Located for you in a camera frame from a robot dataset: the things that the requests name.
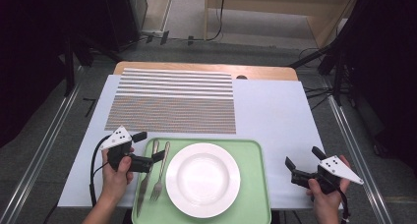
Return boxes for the light wooden shelf unit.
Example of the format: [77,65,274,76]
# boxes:
[204,0,362,50]

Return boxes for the black equipment case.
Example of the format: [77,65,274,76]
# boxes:
[70,0,149,53]

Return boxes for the silver fork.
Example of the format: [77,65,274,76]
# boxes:
[149,140,171,202]

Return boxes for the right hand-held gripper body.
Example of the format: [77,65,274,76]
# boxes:
[290,155,365,196]

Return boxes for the white plate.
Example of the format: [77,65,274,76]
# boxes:
[165,142,241,219]

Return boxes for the dark curtain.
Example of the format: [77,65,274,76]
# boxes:
[340,0,417,173]
[0,0,78,148]

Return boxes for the silver knife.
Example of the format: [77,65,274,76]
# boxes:
[136,139,160,218]

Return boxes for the black hanging cable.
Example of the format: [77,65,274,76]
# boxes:
[165,0,227,42]

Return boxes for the black metal stand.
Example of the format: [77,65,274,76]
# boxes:
[288,36,348,107]
[62,33,122,97]

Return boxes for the white table sheet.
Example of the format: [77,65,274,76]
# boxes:
[57,74,344,210]

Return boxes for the striped woven placemat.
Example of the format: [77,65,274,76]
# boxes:
[103,67,238,136]

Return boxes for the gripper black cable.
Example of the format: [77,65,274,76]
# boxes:
[89,135,111,208]
[337,188,350,224]

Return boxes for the green tray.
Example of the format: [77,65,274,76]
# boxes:
[131,137,273,224]

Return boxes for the person's left hand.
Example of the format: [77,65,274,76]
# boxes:
[101,149,136,202]

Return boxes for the person's right hand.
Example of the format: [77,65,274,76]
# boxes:
[306,178,351,218]

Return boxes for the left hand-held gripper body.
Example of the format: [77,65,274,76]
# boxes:
[99,125,155,174]

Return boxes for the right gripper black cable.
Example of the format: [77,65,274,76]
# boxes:
[337,188,350,224]

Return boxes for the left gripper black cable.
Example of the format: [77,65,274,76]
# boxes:
[89,135,111,208]

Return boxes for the metal floor rail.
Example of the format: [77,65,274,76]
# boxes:
[0,65,87,224]
[319,70,394,224]

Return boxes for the black floor cables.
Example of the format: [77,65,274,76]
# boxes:
[303,83,338,111]

